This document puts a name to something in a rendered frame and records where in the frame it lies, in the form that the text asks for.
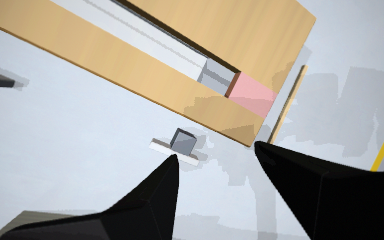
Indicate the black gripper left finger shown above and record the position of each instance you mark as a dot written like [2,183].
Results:
[146,213]

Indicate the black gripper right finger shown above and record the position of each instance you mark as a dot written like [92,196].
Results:
[331,201]

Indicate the tan flat bar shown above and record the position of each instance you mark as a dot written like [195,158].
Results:
[288,103]

